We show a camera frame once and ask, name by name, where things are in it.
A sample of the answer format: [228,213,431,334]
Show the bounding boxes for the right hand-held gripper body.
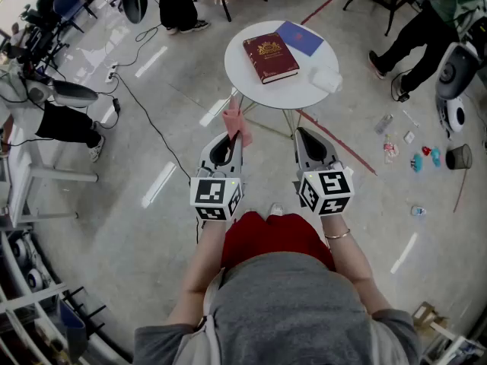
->
[295,160,356,217]

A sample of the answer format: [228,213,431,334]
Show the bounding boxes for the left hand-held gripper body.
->
[189,157,245,223]

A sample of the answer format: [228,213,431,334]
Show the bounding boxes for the dark red hardcover book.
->
[242,32,301,86]

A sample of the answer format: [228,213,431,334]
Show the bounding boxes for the person's right forearm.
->
[321,211,393,315]

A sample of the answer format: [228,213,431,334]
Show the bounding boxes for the person's left forearm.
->
[165,218,229,326]

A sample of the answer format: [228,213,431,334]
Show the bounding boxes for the clear plastic bottle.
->
[374,113,394,135]

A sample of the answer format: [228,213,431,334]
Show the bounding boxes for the round white table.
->
[223,20,340,140]

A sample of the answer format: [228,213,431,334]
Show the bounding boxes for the person's red trousers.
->
[219,210,336,273]

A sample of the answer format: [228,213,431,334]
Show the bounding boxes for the white tube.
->
[402,109,420,129]

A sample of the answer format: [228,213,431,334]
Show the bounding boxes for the blue booklet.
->
[274,20,325,58]

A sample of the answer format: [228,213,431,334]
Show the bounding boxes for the person's grey shirt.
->
[132,251,423,365]

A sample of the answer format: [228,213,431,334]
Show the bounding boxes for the black mesh waste basket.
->
[444,143,473,170]

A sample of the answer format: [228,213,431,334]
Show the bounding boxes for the thin wooden stick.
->
[453,168,468,214]

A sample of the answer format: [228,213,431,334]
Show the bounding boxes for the white rounded device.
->
[437,96,467,135]

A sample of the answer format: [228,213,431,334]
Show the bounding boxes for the grey backpack shell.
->
[26,78,100,109]
[435,42,481,101]

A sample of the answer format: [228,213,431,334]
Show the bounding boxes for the cardboard box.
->
[412,301,450,332]

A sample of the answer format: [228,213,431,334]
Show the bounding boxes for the black antenna router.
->
[60,286,107,341]

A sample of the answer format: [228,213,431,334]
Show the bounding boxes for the white bench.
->
[0,119,99,230]

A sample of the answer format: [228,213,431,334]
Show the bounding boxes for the blue bin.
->
[56,298,91,360]

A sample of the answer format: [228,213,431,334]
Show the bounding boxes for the small white round device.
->
[26,268,50,290]
[13,236,30,260]

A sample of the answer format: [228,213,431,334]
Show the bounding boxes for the white cluttered rack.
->
[420,332,487,365]

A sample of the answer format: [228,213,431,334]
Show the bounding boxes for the black wheeled stand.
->
[14,2,72,74]

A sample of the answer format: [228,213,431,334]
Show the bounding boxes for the blue chair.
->
[52,0,98,33]

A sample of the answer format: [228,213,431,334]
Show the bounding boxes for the white shelf unit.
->
[0,226,126,365]

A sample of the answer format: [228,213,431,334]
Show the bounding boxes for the black cable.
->
[112,72,193,186]
[390,68,414,104]

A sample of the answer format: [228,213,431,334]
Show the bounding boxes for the grey bag strap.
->
[192,268,229,365]

